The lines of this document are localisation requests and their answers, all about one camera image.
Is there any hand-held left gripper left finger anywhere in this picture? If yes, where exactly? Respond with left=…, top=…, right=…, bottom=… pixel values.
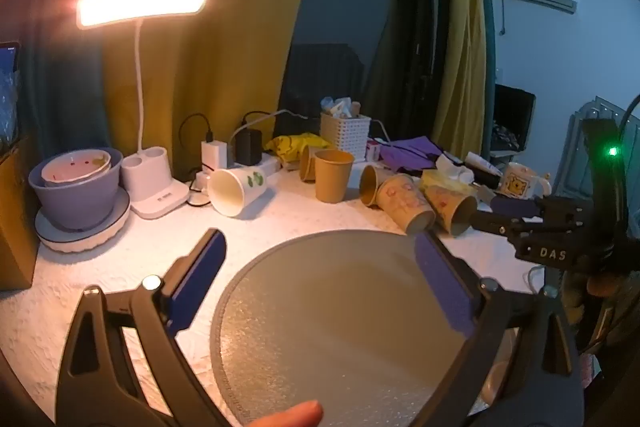
left=56, top=228, right=236, bottom=427

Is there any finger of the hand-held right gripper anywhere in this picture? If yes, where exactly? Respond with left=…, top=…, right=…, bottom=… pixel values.
left=490, top=196, right=547, bottom=219
left=467, top=209, right=532, bottom=239

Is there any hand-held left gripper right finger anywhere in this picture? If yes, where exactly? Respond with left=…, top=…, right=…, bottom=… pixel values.
left=411, top=231, right=587, bottom=427

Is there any patterned brown paper cup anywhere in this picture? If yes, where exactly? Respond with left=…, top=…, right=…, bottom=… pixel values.
left=425, top=184, right=479, bottom=238
left=376, top=173, right=437, bottom=236

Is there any white green-print paper cup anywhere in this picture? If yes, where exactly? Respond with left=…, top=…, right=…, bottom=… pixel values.
left=207, top=165, right=269, bottom=220

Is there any plain brown paper cup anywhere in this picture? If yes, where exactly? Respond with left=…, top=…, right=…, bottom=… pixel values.
left=313, top=149, right=355, bottom=204
left=359, top=164, right=398, bottom=208
left=299, top=145, right=323, bottom=182

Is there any person's left hand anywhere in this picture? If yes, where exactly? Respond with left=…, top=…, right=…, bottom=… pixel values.
left=248, top=399, right=324, bottom=427

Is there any white bear-print mug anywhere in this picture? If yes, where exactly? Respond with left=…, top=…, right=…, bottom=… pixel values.
left=499, top=162, right=553, bottom=200

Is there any white tube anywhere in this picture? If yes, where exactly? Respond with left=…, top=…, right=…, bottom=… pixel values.
left=464, top=151, right=502, bottom=178

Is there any yellow tissue pack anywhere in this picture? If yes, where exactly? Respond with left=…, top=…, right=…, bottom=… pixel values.
left=419, top=169, right=477, bottom=198

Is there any black chair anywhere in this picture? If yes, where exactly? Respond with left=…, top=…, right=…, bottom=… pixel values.
left=491, top=83, right=537, bottom=154

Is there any white desk lamp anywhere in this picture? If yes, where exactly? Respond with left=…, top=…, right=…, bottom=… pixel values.
left=76, top=0, right=210, bottom=221

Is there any purple cloth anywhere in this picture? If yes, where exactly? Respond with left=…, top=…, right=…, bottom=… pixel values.
left=367, top=136, right=448, bottom=174

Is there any grey round mat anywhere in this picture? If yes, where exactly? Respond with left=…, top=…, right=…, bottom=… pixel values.
left=210, top=228, right=516, bottom=427

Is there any white charger plug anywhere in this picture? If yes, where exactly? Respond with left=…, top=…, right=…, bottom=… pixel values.
left=201, top=140, right=229, bottom=172

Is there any white round plate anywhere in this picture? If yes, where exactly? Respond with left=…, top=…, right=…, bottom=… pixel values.
left=34, top=187, right=132, bottom=255

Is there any white power strip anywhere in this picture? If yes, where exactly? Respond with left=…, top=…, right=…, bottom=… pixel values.
left=192, top=154, right=282, bottom=196

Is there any black power adapter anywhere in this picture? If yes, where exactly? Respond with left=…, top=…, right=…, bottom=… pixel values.
left=235, top=129, right=263, bottom=166

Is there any blue bowl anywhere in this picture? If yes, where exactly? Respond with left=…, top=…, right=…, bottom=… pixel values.
left=28, top=148, right=124, bottom=232

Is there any white paper bowl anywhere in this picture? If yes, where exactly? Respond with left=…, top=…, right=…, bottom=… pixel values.
left=41, top=150, right=112, bottom=188

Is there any white woven basket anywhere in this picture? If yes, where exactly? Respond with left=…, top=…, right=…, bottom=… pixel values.
left=319, top=111, right=372, bottom=158

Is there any yellow curtain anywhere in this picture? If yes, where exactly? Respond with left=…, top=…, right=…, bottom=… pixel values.
left=100, top=0, right=328, bottom=168
left=431, top=0, right=488, bottom=158

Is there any brown cardboard box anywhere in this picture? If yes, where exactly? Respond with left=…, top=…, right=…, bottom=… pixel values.
left=0, top=146, right=40, bottom=293

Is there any tablet screen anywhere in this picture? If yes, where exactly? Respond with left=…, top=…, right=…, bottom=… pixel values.
left=0, top=41, right=22, bottom=148

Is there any black cable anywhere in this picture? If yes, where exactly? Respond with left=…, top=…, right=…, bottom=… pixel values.
left=178, top=112, right=213, bottom=208

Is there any white cable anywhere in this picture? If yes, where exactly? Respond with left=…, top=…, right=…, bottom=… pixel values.
left=229, top=108, right=321, bottom=148

